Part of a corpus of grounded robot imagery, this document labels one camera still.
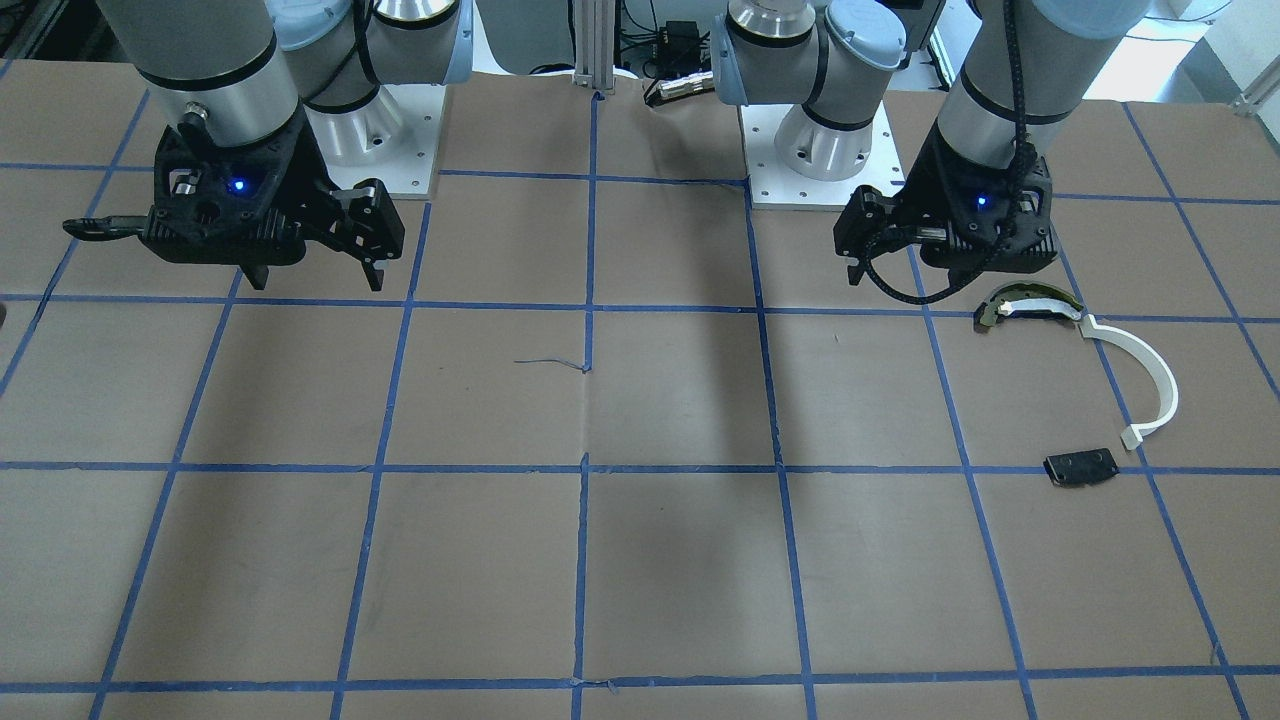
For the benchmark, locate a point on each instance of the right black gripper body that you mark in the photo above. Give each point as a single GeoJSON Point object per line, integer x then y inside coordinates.
{"type": "Point", "coordinates": [311, 167]}

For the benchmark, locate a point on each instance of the black brake pad plate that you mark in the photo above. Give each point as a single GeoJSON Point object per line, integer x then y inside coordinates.
{"type": "Point", "coordinates": [1081, 468]}

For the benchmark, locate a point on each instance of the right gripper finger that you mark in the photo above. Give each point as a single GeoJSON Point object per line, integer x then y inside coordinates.
{"type": "Point", "coordinates": [373, 261]}
{"type": "Point", "coordinates": [256, 275]}

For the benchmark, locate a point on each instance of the green curved brake shoe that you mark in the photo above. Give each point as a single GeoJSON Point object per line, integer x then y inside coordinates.
{"type": "Point", "coordinates": [1027, 300]}

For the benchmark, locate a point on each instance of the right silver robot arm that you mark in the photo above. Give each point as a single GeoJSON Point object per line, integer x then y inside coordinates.
{"type": "Point", "coordinates": [283, 125]}

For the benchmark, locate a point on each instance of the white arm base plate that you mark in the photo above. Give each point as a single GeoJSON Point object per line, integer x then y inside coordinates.
{"type": "Point", "coordinates": [395, 138]}
{"type": "Point", "coordinates": [824, 167]}

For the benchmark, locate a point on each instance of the white curved plastic bracket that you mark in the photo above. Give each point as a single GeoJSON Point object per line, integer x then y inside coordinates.
{"type": "Point", "coordinates": [1166, 384]}

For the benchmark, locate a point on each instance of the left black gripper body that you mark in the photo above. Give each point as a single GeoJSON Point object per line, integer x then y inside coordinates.
{"type": "Point", "coordinates": [932, 172]}

